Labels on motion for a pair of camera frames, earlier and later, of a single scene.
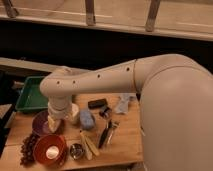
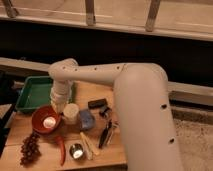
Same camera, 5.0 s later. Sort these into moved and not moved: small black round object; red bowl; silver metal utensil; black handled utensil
Moved: red bowl
Not moved: silver metal utensil; small black round object; black handled utensil
